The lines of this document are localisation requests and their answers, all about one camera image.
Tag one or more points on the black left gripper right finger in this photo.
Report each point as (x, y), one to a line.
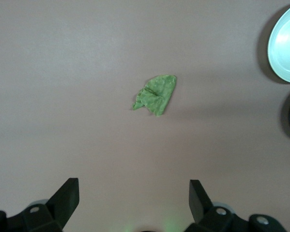
(200, 205)

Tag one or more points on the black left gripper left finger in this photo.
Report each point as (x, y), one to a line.
(60, 205)

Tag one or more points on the green lettuce leaf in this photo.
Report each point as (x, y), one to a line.
(157, 95)

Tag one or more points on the pale green plate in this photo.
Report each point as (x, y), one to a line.
(287, 43)

